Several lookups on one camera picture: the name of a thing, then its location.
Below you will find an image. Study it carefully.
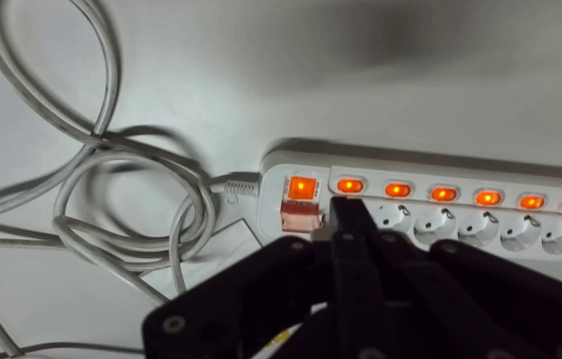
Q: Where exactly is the white power strip cable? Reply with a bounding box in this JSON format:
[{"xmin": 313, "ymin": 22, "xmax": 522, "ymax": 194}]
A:
[{"xmin": 0, "ymin": 0, "xmax": 263, "ymax": 359}]

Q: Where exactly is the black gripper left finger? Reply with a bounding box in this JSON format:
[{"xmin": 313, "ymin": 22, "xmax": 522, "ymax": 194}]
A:
[{"xmin": 139, "ymin": 196, "xmax": 361, "ymax": 359}]

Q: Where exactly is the white multi-socket power strip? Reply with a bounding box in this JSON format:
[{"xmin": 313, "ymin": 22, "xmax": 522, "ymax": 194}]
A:
[{"xmin": 255, "ymin": 148, "xmax": 562, "ymax": 263}]

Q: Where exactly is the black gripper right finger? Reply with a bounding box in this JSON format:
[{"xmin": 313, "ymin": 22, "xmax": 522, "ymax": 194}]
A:
[{"xmin": 351, "ymin": 196, "xmax": 562, "ymax": 359}]

